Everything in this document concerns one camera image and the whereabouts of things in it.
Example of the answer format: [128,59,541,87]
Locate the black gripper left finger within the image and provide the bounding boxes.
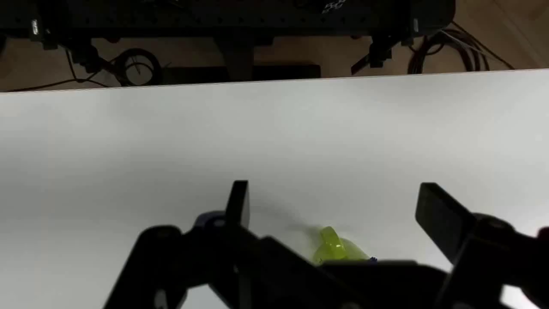
[101,178,366,309]

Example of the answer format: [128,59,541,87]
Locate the coiled black cable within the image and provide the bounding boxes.
[109,46,162,87]

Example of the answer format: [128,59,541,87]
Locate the black clamp bracket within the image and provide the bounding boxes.
[349,32,397,77]

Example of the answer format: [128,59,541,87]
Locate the lime green printed mug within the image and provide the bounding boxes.
[308,224,370,265]

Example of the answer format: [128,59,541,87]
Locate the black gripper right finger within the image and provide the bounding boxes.
[413,181,549,309]

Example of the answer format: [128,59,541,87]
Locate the thin black floor cable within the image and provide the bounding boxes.
[0,75,111,94]

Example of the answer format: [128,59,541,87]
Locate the black flat base bar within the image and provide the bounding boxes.
[161,61,322,85]

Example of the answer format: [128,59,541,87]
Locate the black cable bundle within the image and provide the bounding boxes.
[406,20,516,75]

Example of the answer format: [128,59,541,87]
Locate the black bench support post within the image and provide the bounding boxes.
[214,32,257,82]

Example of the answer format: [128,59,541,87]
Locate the black perforated equipment bench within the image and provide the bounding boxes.
[0,0,457,42]

